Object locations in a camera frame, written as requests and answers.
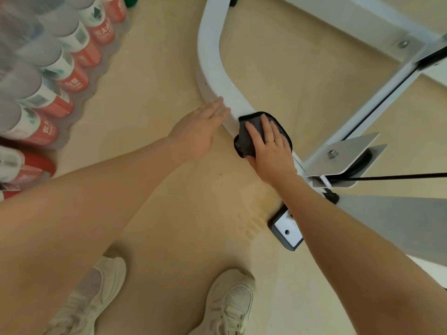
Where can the person's right hand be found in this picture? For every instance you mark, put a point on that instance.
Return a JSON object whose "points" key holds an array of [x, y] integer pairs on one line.
{"points": [[272, 153]]}

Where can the person's left hand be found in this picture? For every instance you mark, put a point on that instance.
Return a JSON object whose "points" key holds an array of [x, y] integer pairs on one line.
{"points": [[197, 132]]}

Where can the dark grey cleaning cloth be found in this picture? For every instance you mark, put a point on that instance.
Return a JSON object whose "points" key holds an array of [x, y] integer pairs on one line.
{"points": [[249, 130]]}

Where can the white gym machine frame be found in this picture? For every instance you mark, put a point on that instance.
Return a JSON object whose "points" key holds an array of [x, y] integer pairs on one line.
{"points": [[223, 80]]}

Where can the person's left forearm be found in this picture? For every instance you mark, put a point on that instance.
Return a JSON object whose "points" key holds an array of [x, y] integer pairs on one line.
{"points": [[70, 226]]}

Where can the person's right forearm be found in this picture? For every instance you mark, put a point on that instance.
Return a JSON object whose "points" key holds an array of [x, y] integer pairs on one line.
{"points": [[366, 261]]}

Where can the white sneaker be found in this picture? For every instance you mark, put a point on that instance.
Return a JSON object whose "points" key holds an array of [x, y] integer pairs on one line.
{"points": [[94, 296], [227, 303]]}

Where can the stack of water bottle packs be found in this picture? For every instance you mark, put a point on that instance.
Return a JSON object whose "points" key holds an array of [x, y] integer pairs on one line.
{"points": [[45, 83]]}

